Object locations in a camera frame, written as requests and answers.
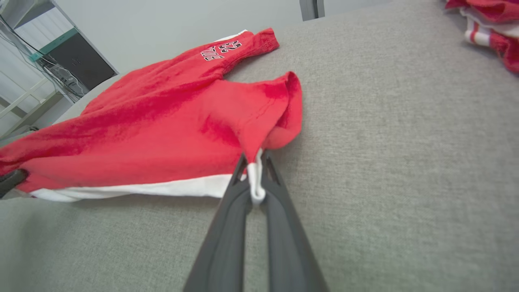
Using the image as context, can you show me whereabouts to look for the white shelf rack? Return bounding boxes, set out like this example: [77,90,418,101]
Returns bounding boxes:
[0,77,67,138]

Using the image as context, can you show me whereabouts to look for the grey fabric sofa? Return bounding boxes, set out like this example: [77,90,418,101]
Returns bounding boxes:
[0,0,519,292]

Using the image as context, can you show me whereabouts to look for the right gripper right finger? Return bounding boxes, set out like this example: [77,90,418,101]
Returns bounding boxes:
[262,151,329,292]

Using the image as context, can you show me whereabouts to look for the dark cabinet with teal top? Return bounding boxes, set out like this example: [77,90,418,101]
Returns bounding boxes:
[28,26,119,90]

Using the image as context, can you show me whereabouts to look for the red shorts with white stripe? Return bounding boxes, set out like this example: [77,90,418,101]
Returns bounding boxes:
[0,28,303,203]

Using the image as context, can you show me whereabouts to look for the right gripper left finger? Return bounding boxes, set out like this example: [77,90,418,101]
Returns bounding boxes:
[183,153,251,292]

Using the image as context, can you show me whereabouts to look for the grey metal partition post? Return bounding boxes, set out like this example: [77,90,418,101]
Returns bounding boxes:
[299,0,326,21]

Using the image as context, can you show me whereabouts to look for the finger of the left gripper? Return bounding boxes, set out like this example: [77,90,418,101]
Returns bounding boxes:
[0,170,28,199]

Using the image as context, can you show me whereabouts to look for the red jersey with number 23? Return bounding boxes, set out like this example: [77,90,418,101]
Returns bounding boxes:
[445,0,519,74]

